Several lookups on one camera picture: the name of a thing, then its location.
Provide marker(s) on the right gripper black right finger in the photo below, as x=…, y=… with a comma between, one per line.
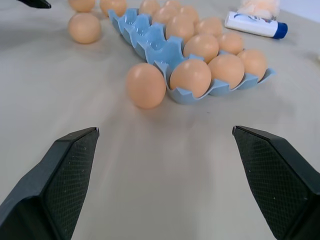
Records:
x=277, y=180

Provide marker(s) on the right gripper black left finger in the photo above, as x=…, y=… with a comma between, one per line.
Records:
x=57, y=180

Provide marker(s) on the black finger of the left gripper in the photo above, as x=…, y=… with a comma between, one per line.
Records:
x=36, y=3

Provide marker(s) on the blue plastic egg tray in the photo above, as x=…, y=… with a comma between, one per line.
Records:
x=160, y=48

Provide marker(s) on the brown egg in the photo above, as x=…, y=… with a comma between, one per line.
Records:
x=113, y=6
x=253, y=62
x=172, y=3
x=226, y=70
x=191, y=76
x=180, y=27
x=230, y=42
x=81, y=5
x=84, y=28
x=145, y=86
x=209, y=26
x=189, y=12
x=201, y=47
x=149, y=6
x=162, y=15

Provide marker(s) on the white bottle with blue cap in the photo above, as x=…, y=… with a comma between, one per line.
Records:
x=252, y=24

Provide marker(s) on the fluffy peach and white object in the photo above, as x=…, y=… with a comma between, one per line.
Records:
x=257, y=6

